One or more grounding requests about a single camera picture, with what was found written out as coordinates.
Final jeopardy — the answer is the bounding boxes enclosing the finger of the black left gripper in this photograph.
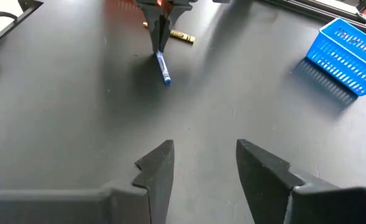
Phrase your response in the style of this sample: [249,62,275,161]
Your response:
[135,0,161,53]
[159,0,193,53]

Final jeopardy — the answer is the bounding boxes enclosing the blue crayon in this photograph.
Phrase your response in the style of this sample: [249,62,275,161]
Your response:
[155,50,173,86]

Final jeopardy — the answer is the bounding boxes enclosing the blue plastic basket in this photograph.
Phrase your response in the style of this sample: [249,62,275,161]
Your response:
[306,17,366,97]

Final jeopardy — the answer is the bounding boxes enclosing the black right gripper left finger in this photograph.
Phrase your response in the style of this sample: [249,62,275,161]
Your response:
[0,139,175,224]

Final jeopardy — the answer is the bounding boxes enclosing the yellow crayon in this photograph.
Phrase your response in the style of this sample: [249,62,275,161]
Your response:
[142,21,196,44]

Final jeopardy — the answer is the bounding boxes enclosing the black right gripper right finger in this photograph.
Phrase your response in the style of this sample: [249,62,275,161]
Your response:
[236,139,366,224]

